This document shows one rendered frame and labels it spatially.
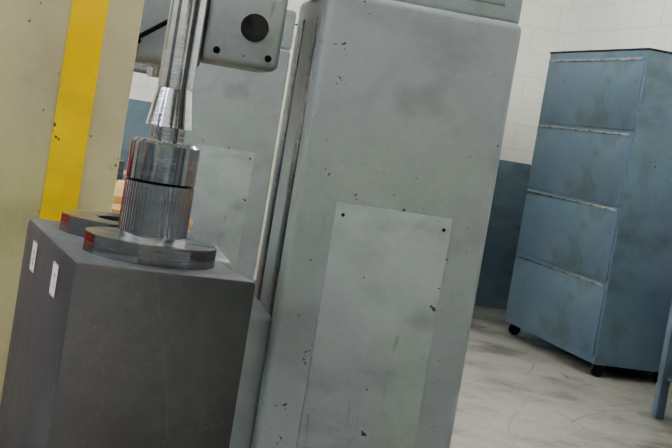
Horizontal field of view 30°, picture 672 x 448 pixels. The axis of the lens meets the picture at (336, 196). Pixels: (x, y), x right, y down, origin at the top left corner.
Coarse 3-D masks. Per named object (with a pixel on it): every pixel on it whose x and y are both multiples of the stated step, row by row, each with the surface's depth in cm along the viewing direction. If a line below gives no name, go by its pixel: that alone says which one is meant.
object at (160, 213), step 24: (144, 168) 83; (168, 168) 83; (192, 168) 84; (144, 192) 83; (168, 192) 83; (192, 192) 85; (120, 216) 84; (144, 216) 83; (168, 216) 83; (144, 240) 83; (168, 240) 83
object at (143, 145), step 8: (136, 136) 85; (136, 144) 83; (144, 144) 83; (152, 144) 83; (160, 144) 82; (168, 144) 83; (176, 144) 83; (184, 144) 85; (136, 152) 83; (144, 152) 83; (152, 152) 83; (160, 152) 82; (168, 152) 83; (176, 152) 83; (184, 152) 83; (192, 152) 84; (184, 160) 83; (192, 160) 84
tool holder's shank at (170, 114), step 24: (192, 0) 83; (168, 24) 84; (192, 24) 83; (168, 48) 83; (192, 48) 84; (168, 72) 83; (192, 72) 84; (168, 96) 83; (192, 96) 85; (168, 120) 83
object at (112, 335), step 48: (48, 240) 88; (96, 240) 82; (192, 240) 88; (48, 288) 85; (96, 288) 78; (144, 288) 79; (192, 288) 80; (240, 288) 81; (48, 336) 82; (96, 336) 78; (144, 336) 80; (192, 336) 81; (240, 336) 82; (48, 384) 80; (96, 384) 79; (144, 384) 80; (192, 384) 81; (0, 432) 96; (48, 432) 78; (96, 432) 79; (144, 432) 80; (192, 432) 81
